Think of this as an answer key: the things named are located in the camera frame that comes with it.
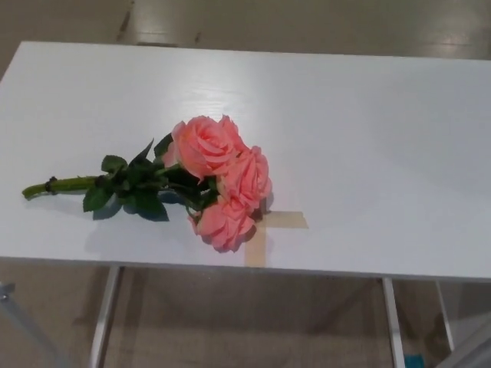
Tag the pink rose bouquet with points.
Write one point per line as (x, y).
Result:
(207, 147)

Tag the teal floor marker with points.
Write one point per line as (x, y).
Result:
(416, 362)

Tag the short beige tape strip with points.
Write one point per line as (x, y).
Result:
(287, 220)

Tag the white table leg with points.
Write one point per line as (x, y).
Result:
(393, 322)
(105, 322)
(445, 318)

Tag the grey metal stand leg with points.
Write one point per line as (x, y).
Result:
(472, 350)
(23, 326)

